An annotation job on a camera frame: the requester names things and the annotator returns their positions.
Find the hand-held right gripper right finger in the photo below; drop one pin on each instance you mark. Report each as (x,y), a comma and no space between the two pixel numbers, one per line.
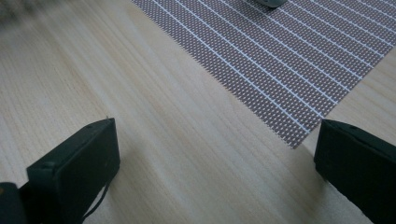
(358,165)

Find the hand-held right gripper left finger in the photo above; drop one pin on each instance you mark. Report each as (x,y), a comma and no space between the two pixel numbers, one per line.
(74,168)

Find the brown woven striped placemat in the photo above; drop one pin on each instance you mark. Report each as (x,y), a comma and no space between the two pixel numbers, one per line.
(280,59)

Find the dark object on placemat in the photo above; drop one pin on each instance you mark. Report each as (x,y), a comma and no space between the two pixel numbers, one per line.
(271,2)

